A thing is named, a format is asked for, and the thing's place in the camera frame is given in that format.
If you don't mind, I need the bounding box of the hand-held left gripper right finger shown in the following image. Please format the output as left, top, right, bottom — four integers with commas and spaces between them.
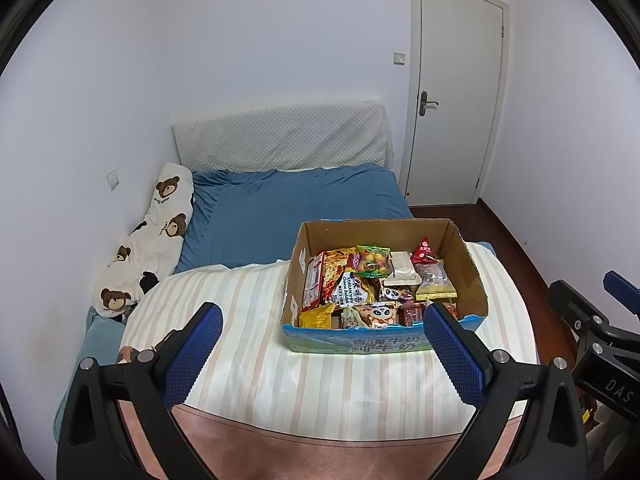
424, 302, 588, 480

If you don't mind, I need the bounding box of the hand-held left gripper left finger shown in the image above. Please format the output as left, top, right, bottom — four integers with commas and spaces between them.
56, 302, 224, 480

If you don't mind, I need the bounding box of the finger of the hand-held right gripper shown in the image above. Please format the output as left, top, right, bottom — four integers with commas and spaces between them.
602, 270, 640, 313
547, 280, 609, 341

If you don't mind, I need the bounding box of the small dark red packet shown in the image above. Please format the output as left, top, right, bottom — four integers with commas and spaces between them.
398, 300, 426, 327

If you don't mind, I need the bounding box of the clear yellow snack packet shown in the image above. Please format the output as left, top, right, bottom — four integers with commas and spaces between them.
415, 258, 458, 300

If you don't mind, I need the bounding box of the orange panda snack packet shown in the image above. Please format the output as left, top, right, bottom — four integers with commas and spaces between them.
357, 304, 401, 329
380, 285, 418, 304

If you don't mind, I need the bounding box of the cardboard box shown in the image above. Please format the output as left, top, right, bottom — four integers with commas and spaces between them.
280, 217, 489, 356

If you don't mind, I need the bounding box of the red triangular snack packet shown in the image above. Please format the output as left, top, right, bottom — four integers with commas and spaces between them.
410, 237, 437, 266

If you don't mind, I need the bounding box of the yellow crinkled snack packet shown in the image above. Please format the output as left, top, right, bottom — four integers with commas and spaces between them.
298, 302, 337, 330

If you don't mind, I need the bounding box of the green candy packet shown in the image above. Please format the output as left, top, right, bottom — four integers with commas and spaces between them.
356, 244, 392, 279

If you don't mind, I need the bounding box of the tall red snack packet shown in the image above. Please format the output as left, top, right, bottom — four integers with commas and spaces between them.
301, 251, 326, 311

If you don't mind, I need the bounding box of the yellow instant noodle packet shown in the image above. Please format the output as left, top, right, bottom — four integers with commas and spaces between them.
320, 249, 381, 308

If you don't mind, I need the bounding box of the striped blanket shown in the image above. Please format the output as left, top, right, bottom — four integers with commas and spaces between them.
119, 242, 541, 428

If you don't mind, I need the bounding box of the bear print pillow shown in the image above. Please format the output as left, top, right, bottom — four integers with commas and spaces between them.
92, 162, 196, 319

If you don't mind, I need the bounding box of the blue bed sheet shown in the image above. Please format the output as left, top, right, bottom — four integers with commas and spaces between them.
52, 165, 493, 421

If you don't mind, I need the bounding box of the white headboard cushion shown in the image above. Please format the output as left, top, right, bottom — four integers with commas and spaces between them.
171, 101, 396, 173

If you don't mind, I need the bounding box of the white door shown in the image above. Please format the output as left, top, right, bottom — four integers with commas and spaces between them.
410, 0, 510, 206

